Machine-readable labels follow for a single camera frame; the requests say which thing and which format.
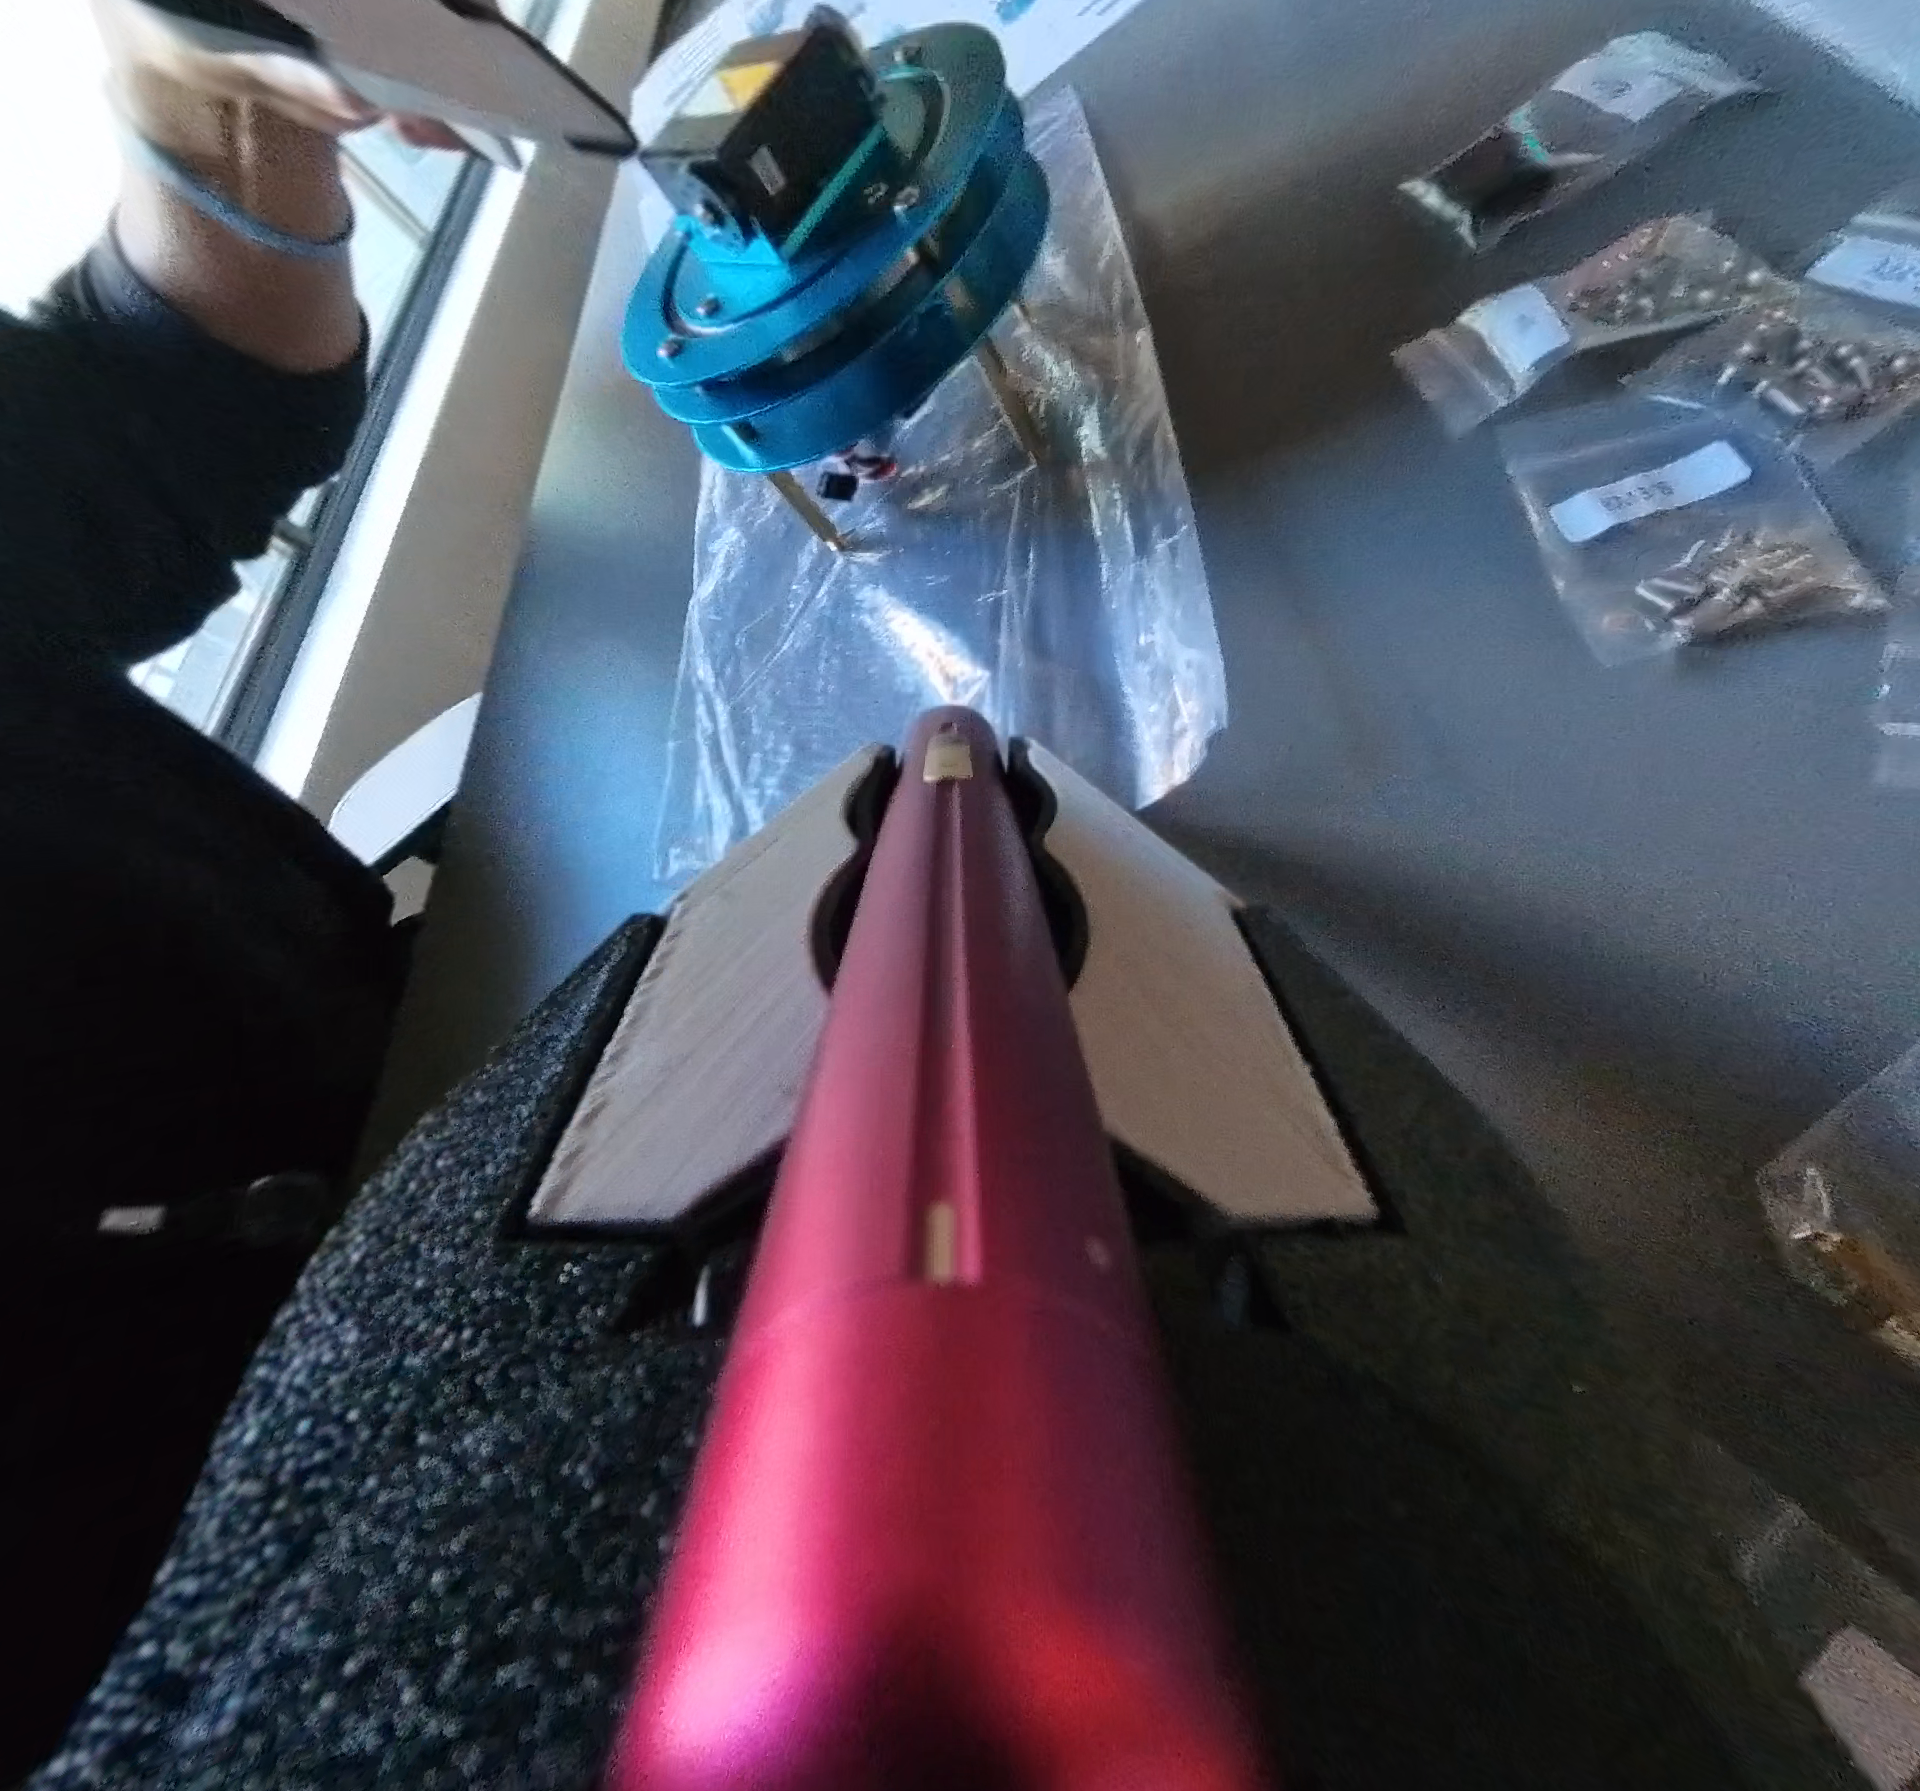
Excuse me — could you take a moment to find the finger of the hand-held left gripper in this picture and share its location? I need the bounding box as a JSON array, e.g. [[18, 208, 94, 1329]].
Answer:
[[139, 0, 641, 161], [335, 64, 530, 173]]

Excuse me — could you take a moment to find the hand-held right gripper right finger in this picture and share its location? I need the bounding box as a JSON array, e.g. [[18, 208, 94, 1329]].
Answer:
[[1031, 739, 1381, 1225]]

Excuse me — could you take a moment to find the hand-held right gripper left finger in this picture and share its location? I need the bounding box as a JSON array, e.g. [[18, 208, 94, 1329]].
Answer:
[[528, 744, 901, 1225]]

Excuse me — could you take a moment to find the red electric screwdriver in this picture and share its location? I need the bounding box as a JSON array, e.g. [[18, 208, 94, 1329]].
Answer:
[[604, 708, 1259, 1791]]

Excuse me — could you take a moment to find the blue round servo base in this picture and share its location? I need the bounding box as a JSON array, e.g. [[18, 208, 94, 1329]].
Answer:
[[618, 2, 1056, 557]]

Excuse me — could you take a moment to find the person's left hand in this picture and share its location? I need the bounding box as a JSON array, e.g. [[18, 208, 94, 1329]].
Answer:
[[86, 0, 471, 227]]

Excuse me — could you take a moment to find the window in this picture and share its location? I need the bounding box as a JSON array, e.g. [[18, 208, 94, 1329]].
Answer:
[[0, 0, 591, 807]]

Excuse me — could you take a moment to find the blue wristband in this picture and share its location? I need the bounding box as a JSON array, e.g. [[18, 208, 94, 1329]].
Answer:
[[117, 123, 364, 261]]

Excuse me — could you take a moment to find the pale curved chair part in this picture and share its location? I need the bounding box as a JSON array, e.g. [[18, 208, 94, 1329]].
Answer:
[[329, 693, 484, 881]]

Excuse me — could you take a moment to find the person's dark clothing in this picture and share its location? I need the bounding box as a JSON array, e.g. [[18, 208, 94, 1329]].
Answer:
[[0, 588, 426, 1781]]

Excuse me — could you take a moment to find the clear plastic bag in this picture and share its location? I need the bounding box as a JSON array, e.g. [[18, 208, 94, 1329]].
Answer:
[[658, 79, 1235, 887]]

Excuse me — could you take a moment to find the pile of small screw bags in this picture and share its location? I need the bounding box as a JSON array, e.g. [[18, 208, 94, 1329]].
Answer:
[[1392, 25, 1920, 1376]]

